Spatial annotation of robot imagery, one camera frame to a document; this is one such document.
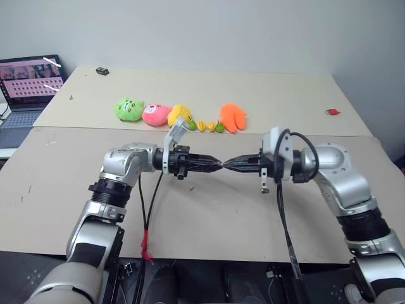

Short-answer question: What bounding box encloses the red tape on cable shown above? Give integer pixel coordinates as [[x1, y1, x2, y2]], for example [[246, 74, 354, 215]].
[[140, 229, 155, 265]]

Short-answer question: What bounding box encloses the pink plush toy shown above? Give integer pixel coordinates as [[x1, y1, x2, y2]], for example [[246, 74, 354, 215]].
[[141, 104, 172, 129]]

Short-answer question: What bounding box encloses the open grey laptop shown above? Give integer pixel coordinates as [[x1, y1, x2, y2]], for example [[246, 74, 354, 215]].
[[0, 54, 68, 149]]

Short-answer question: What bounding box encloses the orange plush toy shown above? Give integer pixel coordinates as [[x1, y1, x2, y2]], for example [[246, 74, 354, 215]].
[[219, 101, 249, 134]]

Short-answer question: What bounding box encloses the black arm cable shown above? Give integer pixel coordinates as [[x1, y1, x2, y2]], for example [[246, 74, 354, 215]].
[[137, 170, 165, 232], [274, 128, 320, 304]]

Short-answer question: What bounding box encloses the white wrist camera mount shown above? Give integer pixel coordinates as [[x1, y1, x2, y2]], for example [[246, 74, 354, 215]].
[[162, 117, 190, 175], [260, 126, 294, 182]]

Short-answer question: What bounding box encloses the white silver-tipped gripper peg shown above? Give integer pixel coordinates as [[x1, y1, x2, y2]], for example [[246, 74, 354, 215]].
[[260, 167, 270, 194]]

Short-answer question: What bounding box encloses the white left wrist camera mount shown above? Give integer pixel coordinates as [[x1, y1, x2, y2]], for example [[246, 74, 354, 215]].
[[162, 117, 190, 175]]

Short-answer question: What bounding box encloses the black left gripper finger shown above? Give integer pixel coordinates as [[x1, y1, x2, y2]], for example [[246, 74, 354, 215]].
[[189, 153, 223, 166], [189, 162, 221, 174]]

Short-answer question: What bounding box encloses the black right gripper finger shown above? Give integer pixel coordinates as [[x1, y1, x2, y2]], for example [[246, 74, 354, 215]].
[[225, 154, 262, 166], [223, 163, 262, 174]]

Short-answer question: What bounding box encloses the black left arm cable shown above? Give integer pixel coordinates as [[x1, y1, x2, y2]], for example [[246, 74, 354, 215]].
[[137, 170, 165, 232]]

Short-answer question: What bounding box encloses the beige cardboard sheet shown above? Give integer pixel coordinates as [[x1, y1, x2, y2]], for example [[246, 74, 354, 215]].
[[0, 126, 405, 264], [32, 65, 373, 137]]

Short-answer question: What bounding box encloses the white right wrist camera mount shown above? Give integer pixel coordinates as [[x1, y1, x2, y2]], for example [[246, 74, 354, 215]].
[[260, 126, 294, 182]]

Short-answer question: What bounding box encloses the green plush toy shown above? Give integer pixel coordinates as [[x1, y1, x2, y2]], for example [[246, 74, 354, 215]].
[[113, 97, 146, 122]]

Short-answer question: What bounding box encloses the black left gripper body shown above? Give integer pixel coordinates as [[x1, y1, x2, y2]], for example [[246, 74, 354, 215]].
[[164, 144, 191, 182]]

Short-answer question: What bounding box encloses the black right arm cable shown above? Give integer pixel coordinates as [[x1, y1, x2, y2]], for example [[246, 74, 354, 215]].
[[274, 128, 320, 304]]

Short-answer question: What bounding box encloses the yellow banana plush toy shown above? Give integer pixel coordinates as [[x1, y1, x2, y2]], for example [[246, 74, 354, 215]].
[[166, 104, 193, 128]]

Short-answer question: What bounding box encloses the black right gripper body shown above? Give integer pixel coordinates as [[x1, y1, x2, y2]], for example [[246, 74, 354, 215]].
[[258, 147, 285, 184]]

